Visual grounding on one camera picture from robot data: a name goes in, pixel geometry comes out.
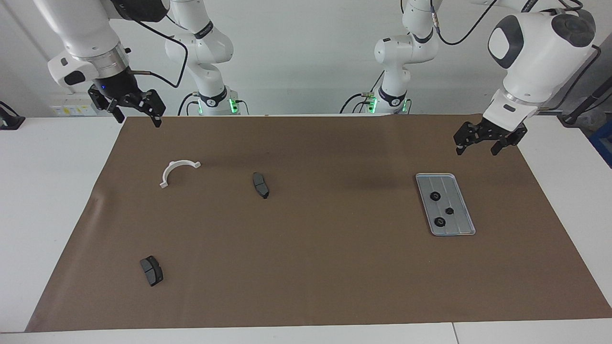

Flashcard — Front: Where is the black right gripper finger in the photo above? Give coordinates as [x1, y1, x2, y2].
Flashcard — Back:
[107, 97, 126, 125]
[143, 89, 167, 128]

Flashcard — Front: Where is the silver metal tray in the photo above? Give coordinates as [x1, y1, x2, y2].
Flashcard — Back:
[415, 173, 477, 237]

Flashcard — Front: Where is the black stand pole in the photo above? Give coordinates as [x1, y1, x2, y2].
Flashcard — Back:
[557, 79, 612, 127]

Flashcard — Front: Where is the blue crate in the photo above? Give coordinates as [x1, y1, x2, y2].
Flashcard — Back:
[589, 119, 612, 168]

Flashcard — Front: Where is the dark grey brake pad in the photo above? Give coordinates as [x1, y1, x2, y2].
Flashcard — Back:
[252, 172, 270, 199]
[140, 256, 164, 287]

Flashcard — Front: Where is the brown table mat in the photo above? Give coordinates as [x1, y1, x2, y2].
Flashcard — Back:
[25, 114, 612, 333]

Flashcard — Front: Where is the black base cable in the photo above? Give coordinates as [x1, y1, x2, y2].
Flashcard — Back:
[178, 92, 250, 116]
[339, 72, 385, 114]

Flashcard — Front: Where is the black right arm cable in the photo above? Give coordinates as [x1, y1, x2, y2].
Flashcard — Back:
[125, 10, 188, 89]

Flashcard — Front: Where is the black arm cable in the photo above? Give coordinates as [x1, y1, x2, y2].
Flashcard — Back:
[429, 0, 601, 113]
[125, 10, 188, 89]

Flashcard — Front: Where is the white wall socket strip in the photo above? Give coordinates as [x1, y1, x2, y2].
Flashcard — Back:
[52, 93, 102, 117]

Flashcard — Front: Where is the white curved plastic bracket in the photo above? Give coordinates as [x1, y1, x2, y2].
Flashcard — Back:
[159, 161, 202, 189]

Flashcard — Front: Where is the black clamp mount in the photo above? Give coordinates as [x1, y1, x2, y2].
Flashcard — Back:
[0, 101, 25, 130]

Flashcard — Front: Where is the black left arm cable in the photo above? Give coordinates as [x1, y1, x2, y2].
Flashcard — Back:
[429, 0, 601, 113]

